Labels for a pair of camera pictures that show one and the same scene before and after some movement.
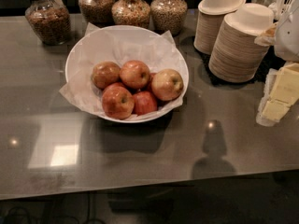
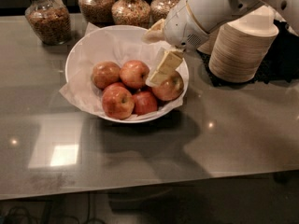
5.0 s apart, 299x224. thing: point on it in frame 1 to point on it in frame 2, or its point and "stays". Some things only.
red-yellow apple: (135, 74) stays
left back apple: (105, 73) stays
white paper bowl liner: (119, 45) stays
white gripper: (288, 37) to (181, 27)
